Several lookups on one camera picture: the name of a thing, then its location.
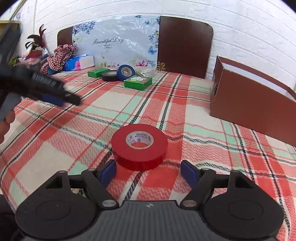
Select red checkered cloth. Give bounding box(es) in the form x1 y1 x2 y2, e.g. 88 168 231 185
40 44 78 75

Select green box front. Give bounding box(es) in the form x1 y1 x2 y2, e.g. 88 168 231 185
124 75 152 90

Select floral plastic bag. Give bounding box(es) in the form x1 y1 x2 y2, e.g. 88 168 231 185
72 15 160 68

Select bedside clutter basket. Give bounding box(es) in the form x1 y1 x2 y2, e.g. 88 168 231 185
11 25 49 72

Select blue tissue pack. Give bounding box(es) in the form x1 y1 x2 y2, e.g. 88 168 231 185
63 54 95 71

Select green box back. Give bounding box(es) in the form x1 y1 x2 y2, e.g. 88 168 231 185
87 68 109 78

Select left hand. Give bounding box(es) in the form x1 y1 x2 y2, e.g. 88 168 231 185
0 110 16 144

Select red tape roll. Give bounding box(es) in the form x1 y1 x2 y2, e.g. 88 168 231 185
111 123 168 171

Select clear plastic bag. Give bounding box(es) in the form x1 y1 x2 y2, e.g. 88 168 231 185
134 66 157 78

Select plaid bedspread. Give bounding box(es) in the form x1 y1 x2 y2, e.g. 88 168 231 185
1 71 295 240

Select black tape roll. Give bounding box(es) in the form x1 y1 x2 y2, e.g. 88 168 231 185
101 70 118 82

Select green box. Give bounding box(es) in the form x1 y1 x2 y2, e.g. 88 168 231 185
87 68 109 78
124 75 152 90

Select blue tape roll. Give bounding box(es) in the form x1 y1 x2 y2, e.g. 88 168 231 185
116 65 135 81

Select brown cardboard box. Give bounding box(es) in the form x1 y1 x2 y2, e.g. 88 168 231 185
210 56 295 146

